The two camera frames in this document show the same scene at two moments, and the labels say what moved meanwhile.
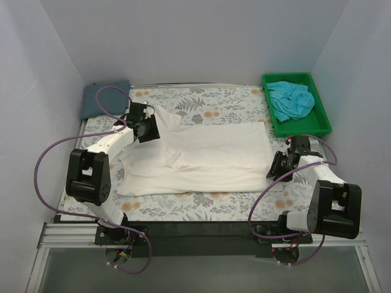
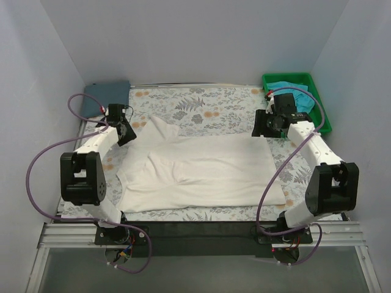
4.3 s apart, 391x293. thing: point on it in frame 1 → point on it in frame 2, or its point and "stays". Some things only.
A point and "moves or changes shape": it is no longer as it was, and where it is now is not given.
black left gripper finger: (152, 135) → (123, 140)
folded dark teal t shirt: (112, 100) stays
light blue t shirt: (290, 101) stays
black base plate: (198, 238) stays
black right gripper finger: (277, 165) → (260, 127)
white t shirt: (233, 157) moves or changes shape
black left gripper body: (151, 129) → (127, 135)
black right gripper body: (276, 166) → (258, 124)
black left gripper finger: (154, 126) → (130, 134)
